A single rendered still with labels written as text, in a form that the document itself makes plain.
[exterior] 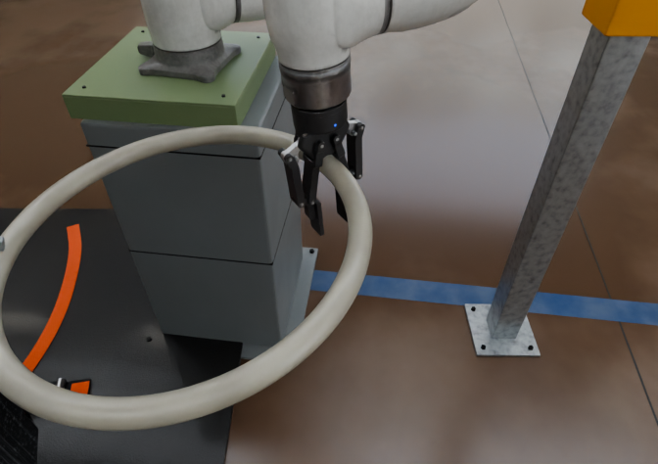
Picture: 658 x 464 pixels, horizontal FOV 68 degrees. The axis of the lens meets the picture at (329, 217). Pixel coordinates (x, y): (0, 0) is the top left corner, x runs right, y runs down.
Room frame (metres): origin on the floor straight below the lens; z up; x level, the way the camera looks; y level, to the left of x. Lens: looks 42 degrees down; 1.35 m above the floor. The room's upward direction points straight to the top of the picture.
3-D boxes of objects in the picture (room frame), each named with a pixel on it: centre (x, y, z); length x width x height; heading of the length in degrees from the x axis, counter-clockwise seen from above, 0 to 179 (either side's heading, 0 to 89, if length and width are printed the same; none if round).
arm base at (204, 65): (1.10, 0.34, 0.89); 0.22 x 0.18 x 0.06; 75
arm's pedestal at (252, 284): (1.09, 0.32, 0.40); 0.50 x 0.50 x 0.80; 83
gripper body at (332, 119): (0.58, 0.01, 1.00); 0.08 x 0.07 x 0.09; 123
